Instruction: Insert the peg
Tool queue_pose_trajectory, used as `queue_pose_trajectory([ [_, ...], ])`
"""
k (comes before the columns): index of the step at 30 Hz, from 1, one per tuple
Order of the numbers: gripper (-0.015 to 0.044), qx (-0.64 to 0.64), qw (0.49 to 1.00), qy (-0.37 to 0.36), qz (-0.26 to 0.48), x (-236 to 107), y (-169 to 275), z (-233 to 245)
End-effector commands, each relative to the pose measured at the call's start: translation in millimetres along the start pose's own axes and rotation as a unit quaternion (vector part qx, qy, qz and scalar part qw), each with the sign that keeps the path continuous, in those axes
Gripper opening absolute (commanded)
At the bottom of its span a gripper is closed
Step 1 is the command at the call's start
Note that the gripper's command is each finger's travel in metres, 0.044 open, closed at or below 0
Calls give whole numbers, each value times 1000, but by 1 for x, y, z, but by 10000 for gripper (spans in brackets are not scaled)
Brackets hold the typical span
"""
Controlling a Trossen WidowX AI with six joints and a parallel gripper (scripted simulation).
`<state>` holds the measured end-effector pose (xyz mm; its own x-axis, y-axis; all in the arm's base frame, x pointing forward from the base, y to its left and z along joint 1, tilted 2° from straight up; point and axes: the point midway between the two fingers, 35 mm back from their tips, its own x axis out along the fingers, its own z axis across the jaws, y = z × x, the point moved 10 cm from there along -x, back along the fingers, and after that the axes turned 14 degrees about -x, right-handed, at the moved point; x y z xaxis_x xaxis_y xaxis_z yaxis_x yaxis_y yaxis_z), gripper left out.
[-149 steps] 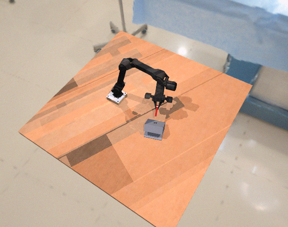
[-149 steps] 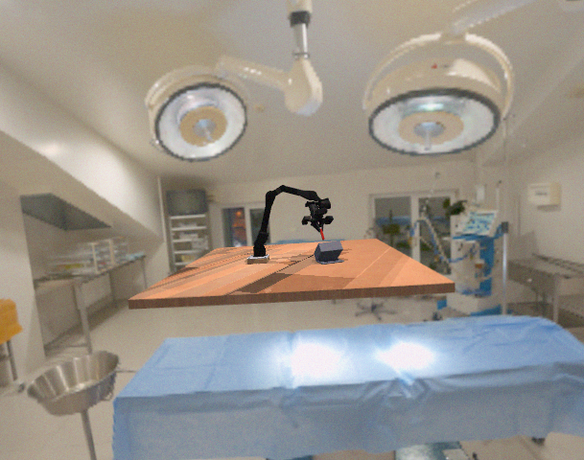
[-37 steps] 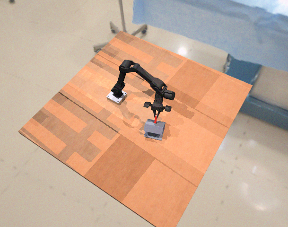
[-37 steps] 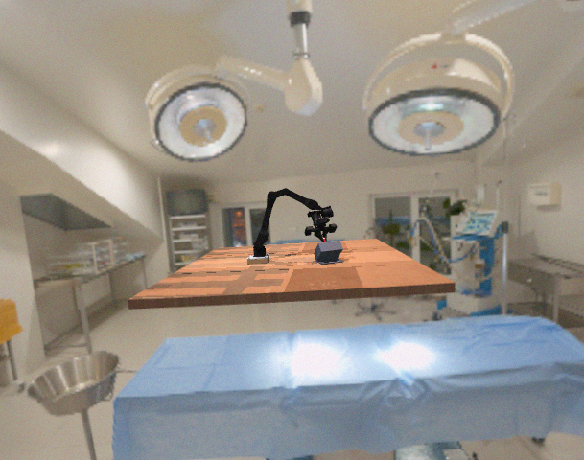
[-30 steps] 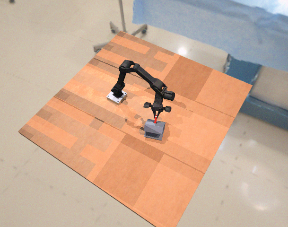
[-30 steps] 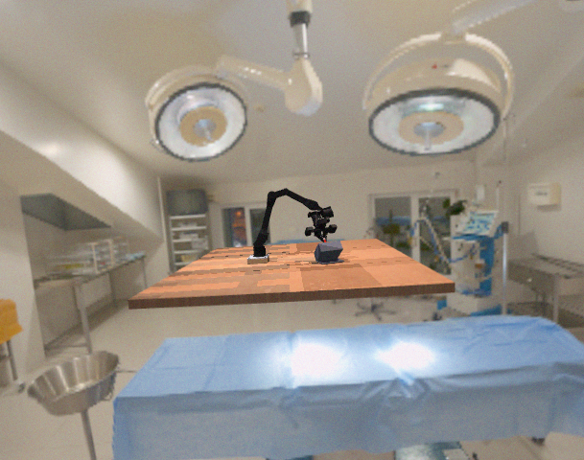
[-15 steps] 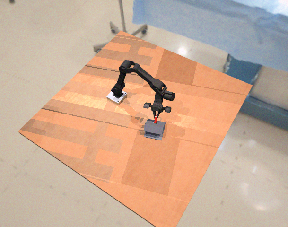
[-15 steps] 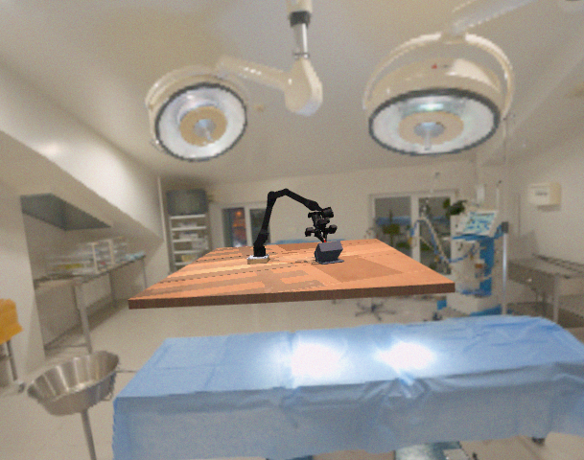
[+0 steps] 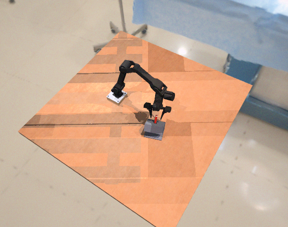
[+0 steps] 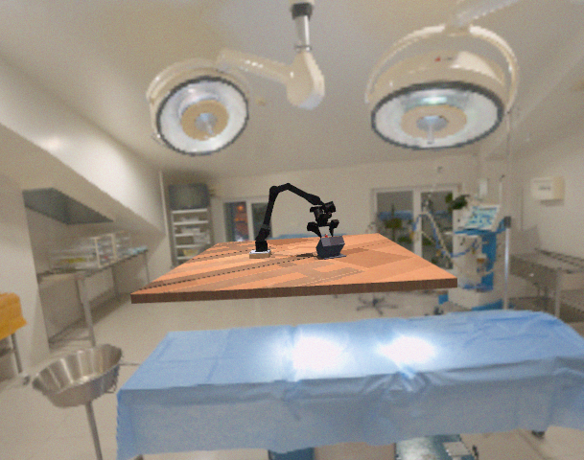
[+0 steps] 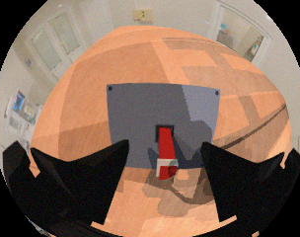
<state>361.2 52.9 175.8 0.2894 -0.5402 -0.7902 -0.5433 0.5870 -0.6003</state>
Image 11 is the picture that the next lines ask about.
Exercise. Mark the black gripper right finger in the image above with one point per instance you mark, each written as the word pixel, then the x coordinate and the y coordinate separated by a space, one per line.
pixel 234 180

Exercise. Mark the grey sloped panel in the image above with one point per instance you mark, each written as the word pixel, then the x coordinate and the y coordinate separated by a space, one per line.
pixel 135 110

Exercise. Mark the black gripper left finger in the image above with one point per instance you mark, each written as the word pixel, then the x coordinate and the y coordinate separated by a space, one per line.
pixel 90 180

